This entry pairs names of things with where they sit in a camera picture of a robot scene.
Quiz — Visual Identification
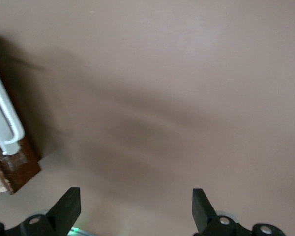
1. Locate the brown table cover sheet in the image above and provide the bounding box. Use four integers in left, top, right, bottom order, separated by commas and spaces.
0, 0, 295, 236

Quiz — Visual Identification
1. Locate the dark brown wooden board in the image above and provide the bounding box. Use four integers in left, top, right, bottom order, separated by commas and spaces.
0, 34, 42, 195

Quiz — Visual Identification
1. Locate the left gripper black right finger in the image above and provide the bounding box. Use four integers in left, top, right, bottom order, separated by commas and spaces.
192, 188, 286, 236

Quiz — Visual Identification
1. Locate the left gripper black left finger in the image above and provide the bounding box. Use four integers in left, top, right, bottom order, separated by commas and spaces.
0, 187, 82, 236

